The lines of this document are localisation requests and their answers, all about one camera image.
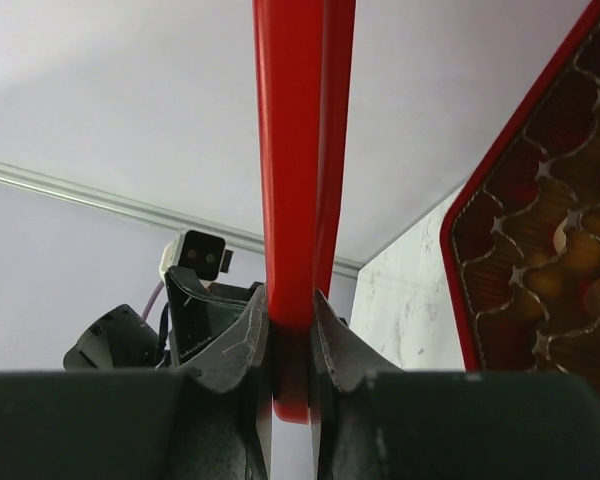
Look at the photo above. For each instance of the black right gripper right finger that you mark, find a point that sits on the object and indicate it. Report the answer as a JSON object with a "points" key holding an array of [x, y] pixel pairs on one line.
{"points": [[373, 420]]}

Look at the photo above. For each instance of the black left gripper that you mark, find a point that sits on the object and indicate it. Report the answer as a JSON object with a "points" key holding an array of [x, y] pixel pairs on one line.
{"points": [[190, 320]]}

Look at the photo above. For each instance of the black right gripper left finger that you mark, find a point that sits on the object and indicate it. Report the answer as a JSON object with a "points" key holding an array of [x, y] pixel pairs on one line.
{"points": [[208, 419]]}

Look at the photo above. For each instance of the red box lid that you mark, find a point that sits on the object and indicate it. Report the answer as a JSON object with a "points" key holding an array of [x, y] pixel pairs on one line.
{"points": [[303, 58]]}

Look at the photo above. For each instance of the red compartment chocolate box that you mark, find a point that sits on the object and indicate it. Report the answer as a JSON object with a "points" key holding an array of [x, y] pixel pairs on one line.
{"points": [[518, 305]]}

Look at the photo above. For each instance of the white chocolate middle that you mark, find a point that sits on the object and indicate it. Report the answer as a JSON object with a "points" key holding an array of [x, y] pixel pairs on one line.
{"points": [[559, 238]]}

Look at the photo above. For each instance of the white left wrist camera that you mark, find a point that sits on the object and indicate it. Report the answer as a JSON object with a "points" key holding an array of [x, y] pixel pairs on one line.
{"points": [[205, 254]]}

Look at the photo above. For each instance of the aluminium frame left post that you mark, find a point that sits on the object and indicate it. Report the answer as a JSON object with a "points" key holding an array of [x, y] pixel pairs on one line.
{"points": [[132, 209]]}

